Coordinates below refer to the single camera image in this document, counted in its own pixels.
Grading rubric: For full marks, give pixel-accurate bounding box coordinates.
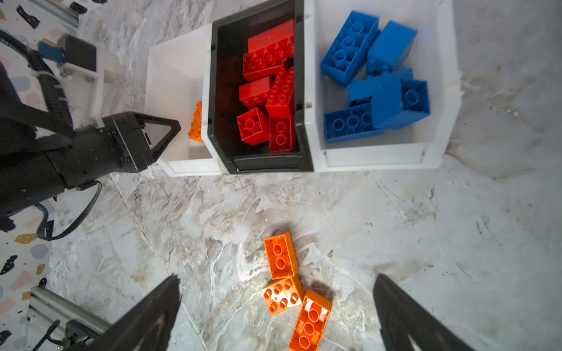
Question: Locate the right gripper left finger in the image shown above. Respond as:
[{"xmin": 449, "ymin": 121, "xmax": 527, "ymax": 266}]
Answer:
[{"xmin": 70, "ymin": 274, "xmax": 181, "ymax": 350}]

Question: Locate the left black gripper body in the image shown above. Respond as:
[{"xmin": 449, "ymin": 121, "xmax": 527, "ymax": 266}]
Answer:
[{"xmin": 1, "ymin": 127, "xmax": 124, "ymax": 215}]

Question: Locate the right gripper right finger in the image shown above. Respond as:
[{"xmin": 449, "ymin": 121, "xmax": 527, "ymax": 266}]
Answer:
[{"xmin": 373, "ymin": 273, "xmax": 472, "ymax": 350}]

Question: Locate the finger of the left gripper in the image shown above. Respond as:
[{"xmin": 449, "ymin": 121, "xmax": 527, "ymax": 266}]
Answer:
[{"xmin": 102, "ymin": 112, "xmax": 181, "ymax": 173}]

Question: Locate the orange brick vertical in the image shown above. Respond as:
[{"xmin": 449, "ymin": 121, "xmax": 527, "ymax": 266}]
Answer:
[{"xmin": 188, "ymin": 101, "xmax": 203, "ymax": 143}]

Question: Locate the orange long brick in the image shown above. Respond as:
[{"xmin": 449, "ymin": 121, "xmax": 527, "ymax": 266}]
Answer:
[{"xmin": 288, "ymin": 290, "xmax": 332, "ymax": 351}]

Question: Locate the orange square brick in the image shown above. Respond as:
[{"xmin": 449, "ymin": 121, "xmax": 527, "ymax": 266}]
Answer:
[
  {"xmin": 261, "ymin": 276, "xmax": 305, "ymax": 316},
  {"xmin": 263, "ymin": 232, "xmax": 299, "ymax": 280}
]

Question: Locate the red square brick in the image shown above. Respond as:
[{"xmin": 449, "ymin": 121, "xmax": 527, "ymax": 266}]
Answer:
[
  {"xmin": 239, "ymin": 77, "xmax": 273, "ymax": 110},
  {"xmin": 237, "ymin": 108, "xmax": 269, "ymax": 146}
]

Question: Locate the red long brick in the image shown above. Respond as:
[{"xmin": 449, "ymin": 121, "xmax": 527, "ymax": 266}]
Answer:
[
  {"xmin": 242, "ymin": 36, "xmax": 294, "ymax": 82},
  {"xmin": 269, "ymin": 117, "xmax": 297, "ymax": 153},
  {"xmin": 266, "ymin": 67, "xmax": 294, "ymax": 118}
]

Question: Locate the red long brick bottom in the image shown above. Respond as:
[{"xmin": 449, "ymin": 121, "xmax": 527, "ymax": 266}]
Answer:
[{"xmin": 242, "ymin": 36, "xmax": 294, "ymax": 82}]

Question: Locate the red brick top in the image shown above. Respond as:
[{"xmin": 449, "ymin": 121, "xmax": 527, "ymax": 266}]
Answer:
[{"xmin": 247, "ymin": 20, "xmax": 294, "ymax": 53}]

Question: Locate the blue square brick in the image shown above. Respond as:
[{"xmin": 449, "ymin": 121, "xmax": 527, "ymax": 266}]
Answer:
[
  {"xmin": 371, "ymin": 77, "xmax": 431, "ymax": 131},
  {"xmin": 366, "ymin": 20, "xmax": 418, "ymax": 75}
]

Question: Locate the blue square brick top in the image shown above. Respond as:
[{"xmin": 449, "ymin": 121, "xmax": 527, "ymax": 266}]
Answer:
[{"xmin": 366, "ymin": 20, "xmax": 418, "ymax": 75}]

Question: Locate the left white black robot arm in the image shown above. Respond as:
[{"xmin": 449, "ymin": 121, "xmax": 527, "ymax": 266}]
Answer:
[{"xmin": 1, "ymin": 69, "xmax": 181, "ymax": 217}]

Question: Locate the left white bin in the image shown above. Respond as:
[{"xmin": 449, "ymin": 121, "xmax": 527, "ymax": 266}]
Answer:
[{"xmin": 144, "ymin": 24, "xmax": 225, "ymax": 177}]

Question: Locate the white bin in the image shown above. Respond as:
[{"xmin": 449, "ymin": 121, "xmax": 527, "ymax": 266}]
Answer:
[
  {"xmin": 304, "ymin": 1, "xmax": 462, "ymax": 172},
  {"xmin": 144, "ymin": 24, "xmax": 225, "ymax": 177}
]

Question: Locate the black middle bin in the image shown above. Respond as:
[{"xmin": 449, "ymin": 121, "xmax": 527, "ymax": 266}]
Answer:
[{"xmin": 208, "ymin": 1, "xmax": 314, "ymax": 174}]

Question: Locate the right white bin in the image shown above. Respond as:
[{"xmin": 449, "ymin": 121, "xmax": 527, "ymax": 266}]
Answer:
[{"xmin": 304, "ymin": 1, "xmax": 462, "ymax": 172}]

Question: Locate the left black corrugated cable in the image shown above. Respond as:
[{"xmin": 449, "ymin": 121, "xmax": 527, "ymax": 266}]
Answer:
[{"xmin": 0, "ymin": 28, "xmax": 74, "ymax": 137}]

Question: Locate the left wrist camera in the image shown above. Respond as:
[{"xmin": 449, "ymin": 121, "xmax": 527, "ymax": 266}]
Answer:
[{"xmin": 37, "ymin": 34, "xmax": 119, "ymax": 127}]

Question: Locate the aluminium rail base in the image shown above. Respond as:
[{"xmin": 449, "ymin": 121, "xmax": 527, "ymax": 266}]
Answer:
[{"xmin": 23, "ymin": 286, "xmax": 111, "ymax": 350}]

